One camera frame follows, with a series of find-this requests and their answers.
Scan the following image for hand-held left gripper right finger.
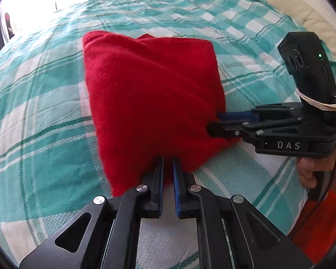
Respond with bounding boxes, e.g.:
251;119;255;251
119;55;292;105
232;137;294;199
172;157;317;269

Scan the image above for teal plaid bed blanket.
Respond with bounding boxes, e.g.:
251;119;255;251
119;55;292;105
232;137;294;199
0;0;336;269

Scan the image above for red sweater with white figure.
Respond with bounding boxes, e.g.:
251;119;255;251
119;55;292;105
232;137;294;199
82;30;241;198

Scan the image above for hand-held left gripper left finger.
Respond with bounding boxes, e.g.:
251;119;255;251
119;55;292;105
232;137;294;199
19;156;165;269

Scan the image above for cream padded headboard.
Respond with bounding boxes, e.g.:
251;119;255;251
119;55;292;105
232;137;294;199
175;0;336;82

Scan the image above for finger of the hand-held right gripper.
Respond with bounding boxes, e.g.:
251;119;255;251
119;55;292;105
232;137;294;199
218;104;303;122
207;118;304;140

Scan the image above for clothes on balcony rack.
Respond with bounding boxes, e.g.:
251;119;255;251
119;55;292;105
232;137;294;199
4;12;15;38

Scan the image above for person's right hand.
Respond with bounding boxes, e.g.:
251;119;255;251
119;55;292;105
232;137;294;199
297;146;336;194

